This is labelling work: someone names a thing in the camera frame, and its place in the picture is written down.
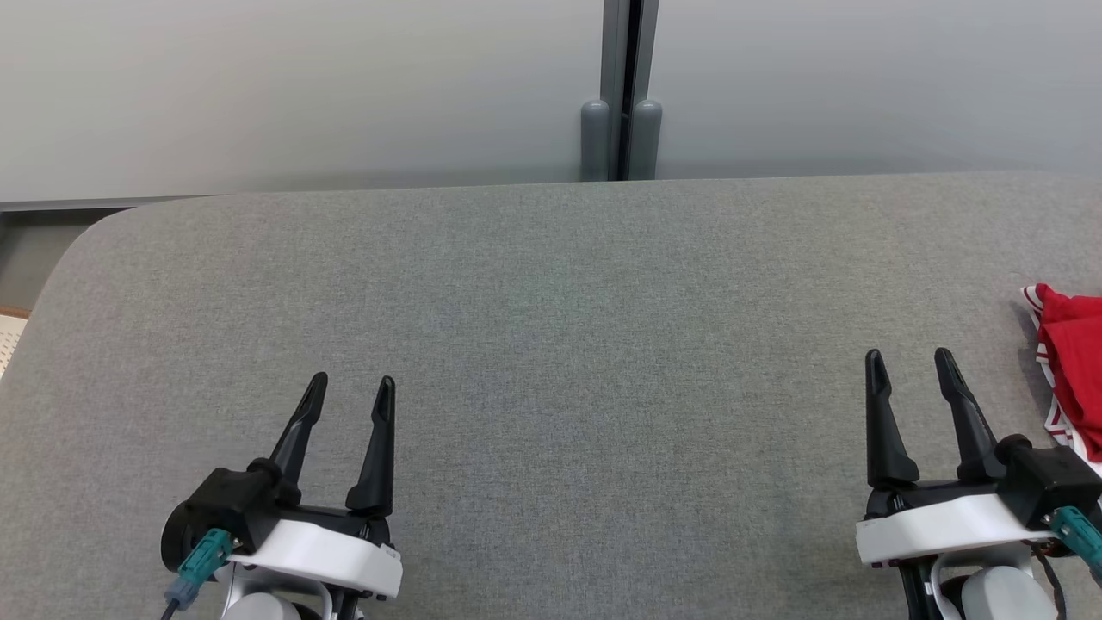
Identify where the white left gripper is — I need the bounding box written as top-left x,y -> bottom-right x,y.
228,372 -> 404,600

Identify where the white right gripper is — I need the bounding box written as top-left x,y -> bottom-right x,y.
857,347 -> 1048,567

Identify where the red white basketball jersey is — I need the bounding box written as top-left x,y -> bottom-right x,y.
1020,282 -> 1102,476

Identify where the white perforated basket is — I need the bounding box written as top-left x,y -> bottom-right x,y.
0,306 -> 34,380

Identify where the black cable with teal plug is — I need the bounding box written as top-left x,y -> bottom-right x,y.
164,528 -> 235,620
1046,506 -> 1102,586

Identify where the black braided cable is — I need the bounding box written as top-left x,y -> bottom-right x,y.
1031,544 -> 1069,620

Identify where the grey partition post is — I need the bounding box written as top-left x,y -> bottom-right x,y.
580,0 -> 664,183

